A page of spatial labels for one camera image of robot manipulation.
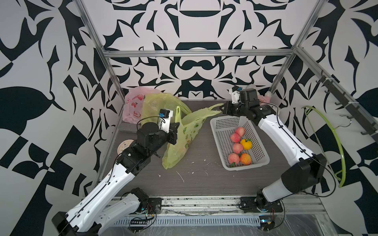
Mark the white plastic basket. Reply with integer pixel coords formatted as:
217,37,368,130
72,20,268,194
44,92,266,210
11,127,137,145
210,116,270,171

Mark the green plastic bag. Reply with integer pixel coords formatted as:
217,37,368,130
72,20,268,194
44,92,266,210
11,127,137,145
162,103,223,169
140,93,192,125

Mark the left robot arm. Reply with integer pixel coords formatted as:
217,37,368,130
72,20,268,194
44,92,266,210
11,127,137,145
52,122,180,236

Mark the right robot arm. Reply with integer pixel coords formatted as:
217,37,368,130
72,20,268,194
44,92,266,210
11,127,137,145
220,87,326,205

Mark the pink peach top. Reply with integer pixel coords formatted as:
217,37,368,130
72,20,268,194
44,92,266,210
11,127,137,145
234,127,245,137

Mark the pink peach upper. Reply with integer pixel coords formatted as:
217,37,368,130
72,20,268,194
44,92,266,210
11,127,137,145
230,133,241,143

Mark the pink peach middle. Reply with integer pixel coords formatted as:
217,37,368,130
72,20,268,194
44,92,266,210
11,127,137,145
232,143,244,154

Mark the peach pink front left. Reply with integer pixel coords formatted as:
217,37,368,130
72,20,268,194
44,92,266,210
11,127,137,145
228,153,240,165

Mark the orange peach front right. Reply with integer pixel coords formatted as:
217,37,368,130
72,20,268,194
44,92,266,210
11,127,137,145
240,153,252,165

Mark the pink plastic bag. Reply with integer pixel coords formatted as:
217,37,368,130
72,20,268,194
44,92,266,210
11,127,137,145
122,87,161,124

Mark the white plush bunny pink shirt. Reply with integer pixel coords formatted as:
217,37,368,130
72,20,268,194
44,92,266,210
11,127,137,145
246,84,272,104

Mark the yellow orange fruit with leaf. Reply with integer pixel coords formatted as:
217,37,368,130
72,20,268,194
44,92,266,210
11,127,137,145
240,139,252,150

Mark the small round clock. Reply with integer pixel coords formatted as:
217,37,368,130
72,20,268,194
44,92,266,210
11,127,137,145
117,139,134,155

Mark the green hoop hanger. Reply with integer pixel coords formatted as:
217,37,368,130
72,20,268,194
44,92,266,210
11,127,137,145
302,106,347,188

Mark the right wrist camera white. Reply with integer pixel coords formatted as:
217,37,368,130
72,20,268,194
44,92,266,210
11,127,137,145
228,86,242,104

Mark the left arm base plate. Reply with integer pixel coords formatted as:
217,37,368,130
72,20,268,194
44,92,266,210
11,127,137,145
147,197,162,214

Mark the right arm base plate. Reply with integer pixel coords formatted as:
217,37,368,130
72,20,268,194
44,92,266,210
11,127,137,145
238,195,284,213

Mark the black wall hook rack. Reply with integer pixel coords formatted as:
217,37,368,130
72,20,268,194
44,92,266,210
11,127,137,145
317,71,378,142

